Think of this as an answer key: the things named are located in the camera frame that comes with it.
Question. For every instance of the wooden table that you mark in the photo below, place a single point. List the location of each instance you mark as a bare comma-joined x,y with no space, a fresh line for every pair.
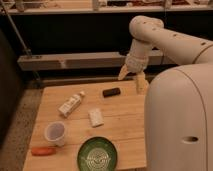
123,117

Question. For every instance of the white rectangular packet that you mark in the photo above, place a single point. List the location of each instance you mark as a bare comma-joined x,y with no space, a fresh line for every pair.
96,118

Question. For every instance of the white small bottle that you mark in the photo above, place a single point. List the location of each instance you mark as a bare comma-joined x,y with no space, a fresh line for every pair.
71,104

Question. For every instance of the metal diagonal pole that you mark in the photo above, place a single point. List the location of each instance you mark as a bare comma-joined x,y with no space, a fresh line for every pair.
26,50

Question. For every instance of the wooden shelf rack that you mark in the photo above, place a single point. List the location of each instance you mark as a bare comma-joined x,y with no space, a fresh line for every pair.
92,37

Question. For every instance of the green patterned plate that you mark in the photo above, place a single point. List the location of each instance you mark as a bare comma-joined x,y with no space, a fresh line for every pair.
97,154

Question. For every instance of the orange carrot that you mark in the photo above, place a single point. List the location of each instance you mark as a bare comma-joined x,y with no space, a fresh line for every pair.
43,151

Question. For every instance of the white plastic cup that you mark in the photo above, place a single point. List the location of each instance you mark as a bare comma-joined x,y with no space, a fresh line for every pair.
55,133

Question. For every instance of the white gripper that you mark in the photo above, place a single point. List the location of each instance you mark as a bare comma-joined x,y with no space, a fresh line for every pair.
135,65

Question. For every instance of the black rectangular object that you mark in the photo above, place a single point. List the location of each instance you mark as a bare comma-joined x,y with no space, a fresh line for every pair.
111,92

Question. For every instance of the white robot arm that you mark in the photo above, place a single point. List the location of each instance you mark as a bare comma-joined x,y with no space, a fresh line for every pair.
178,109

